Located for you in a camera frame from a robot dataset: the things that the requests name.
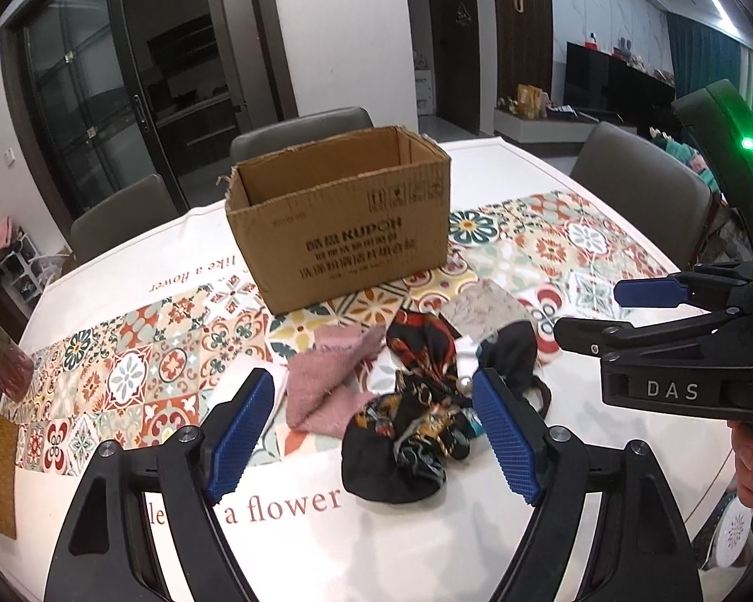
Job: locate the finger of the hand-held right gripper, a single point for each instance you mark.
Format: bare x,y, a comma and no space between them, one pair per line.
649,292
587,333

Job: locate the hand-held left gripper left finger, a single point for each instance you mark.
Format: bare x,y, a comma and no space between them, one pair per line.
241,429

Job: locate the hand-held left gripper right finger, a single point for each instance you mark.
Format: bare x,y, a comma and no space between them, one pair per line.
508,439

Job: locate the black cloth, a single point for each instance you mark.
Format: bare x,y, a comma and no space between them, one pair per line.
508,351

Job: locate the small white cloth with pearl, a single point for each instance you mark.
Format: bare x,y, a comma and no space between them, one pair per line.
465,357

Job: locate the pink fuzzy cloth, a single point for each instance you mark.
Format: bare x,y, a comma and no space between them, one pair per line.
326,382

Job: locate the black floral scarf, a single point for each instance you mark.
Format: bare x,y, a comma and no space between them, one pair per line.
401,445

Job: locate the beige floral cloth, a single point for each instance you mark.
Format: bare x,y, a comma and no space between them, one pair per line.
483,304

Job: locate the brown cardboard box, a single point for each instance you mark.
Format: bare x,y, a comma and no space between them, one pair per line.
345,251

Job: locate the grey dining chair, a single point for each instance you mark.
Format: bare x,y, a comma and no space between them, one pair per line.
301,131
122,216
640,175

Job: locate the colourful clothes pile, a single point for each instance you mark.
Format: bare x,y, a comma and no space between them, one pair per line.
690,157

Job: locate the white perforated round object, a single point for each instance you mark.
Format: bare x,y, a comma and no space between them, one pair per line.
731,536

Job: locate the white television cabinet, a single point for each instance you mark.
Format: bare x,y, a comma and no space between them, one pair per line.
539,125

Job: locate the black television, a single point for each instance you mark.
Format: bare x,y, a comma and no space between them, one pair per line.
615,81

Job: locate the yellow packages on cabinet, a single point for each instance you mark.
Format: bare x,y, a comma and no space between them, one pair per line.
530,101

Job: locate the teal curtain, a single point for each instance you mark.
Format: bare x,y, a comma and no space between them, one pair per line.
703,56

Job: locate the pink glass vase dried flowers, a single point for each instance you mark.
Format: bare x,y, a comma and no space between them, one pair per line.
3,357

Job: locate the shoe rack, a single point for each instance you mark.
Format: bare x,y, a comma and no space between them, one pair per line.
12,263

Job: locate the dark interior door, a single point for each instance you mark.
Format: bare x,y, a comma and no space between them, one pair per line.
461,44

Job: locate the dark glass sliding door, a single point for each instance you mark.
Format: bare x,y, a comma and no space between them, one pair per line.
132,75

